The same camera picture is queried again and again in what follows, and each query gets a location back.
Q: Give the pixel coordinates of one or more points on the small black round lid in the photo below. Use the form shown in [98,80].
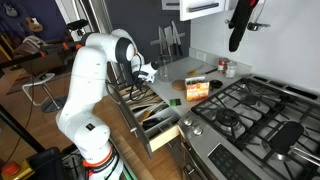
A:
[215,84]

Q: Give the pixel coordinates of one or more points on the white wall outlet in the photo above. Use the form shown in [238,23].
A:
[201,56]

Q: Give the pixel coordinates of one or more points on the white bar stool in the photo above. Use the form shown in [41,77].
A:
[49,103]

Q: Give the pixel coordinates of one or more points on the white upper cupboard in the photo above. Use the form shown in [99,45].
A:
[191,9]

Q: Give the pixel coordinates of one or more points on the magnetic knife strip with knives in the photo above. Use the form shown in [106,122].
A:
[169,40]

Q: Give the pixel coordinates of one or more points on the black oven mitt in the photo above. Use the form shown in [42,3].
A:
[239,21]

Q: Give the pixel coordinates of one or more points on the clear glass measuring jug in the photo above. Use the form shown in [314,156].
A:
[164,68]

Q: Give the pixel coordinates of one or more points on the red emergency stop button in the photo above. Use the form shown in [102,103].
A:
[11,168]

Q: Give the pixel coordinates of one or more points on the red labelled tin can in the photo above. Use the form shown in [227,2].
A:
[222,65]

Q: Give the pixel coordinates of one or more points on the green tea bag packet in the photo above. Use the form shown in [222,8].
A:
[175,102]

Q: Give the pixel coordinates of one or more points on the stainless gas stove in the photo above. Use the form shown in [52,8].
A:
[225,137]

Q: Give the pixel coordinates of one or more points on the yellow smiley spatula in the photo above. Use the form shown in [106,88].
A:
[194,72]

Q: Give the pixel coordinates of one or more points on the open wooden cutlery drawer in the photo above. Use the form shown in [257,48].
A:
[148,116]

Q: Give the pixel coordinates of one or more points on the round cork trivet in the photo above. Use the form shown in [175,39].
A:
[179,85]

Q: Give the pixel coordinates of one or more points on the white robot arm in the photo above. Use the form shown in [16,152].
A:
[87,87]

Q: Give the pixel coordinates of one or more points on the glass jar with label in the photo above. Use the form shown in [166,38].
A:
[231,70]

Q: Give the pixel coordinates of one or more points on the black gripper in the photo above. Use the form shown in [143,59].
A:
[138,85]

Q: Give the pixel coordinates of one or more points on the orange juice carton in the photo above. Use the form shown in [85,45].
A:
[197,88]

